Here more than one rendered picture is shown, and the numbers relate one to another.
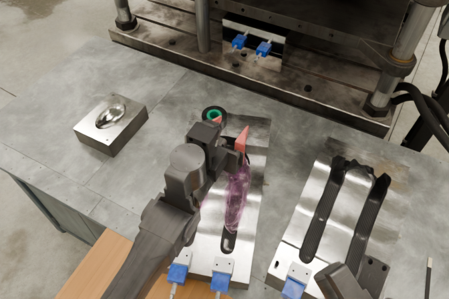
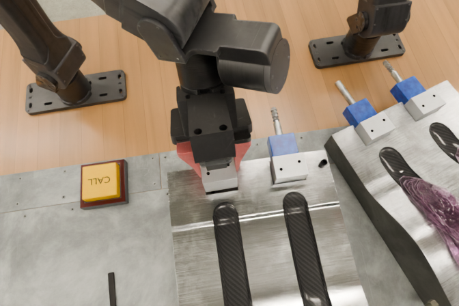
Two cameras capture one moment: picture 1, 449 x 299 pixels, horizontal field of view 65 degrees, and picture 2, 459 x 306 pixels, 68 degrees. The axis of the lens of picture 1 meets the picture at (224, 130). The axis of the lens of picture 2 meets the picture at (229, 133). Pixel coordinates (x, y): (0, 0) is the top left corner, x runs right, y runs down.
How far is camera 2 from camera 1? 0.59 m
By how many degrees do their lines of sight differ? 59
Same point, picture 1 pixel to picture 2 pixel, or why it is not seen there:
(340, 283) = (255, 27)
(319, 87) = not seen: outside the picture
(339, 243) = (262, 260)
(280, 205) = (375, 293)
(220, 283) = (360, 108)
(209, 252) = (401, 136)
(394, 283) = (160, 281)
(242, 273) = (346, 140)
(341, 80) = not seen: outside the picture
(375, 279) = (203, 115)
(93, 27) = not seen: outside the picture
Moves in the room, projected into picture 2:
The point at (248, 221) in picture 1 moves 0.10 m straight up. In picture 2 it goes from (400, 204) to (436, 190)
